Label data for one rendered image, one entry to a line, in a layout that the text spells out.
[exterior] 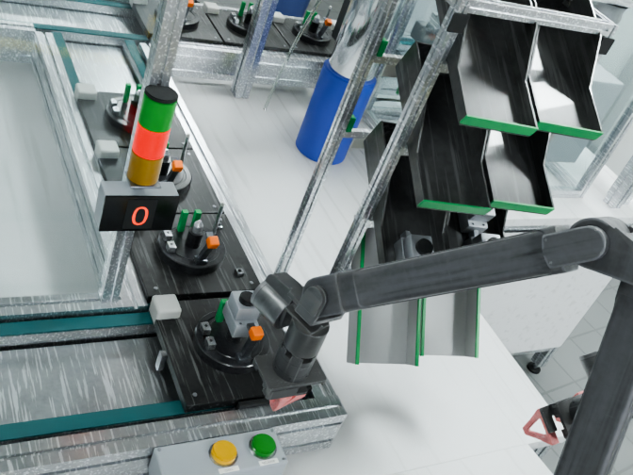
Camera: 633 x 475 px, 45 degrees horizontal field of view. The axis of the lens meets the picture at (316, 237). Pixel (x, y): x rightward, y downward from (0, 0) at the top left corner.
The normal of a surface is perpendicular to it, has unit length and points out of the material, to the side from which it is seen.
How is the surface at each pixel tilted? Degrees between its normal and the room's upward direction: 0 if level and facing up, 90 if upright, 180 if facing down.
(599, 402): 76
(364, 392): 0
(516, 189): 25
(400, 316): 45
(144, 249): 0
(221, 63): 90
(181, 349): 0
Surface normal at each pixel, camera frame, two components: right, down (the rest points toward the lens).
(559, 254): -0.57, 0.04
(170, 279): 0.32, -0.75
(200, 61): 0.40, 0.66
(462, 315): 0.40, -0.07
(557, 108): 0.39, -0.40
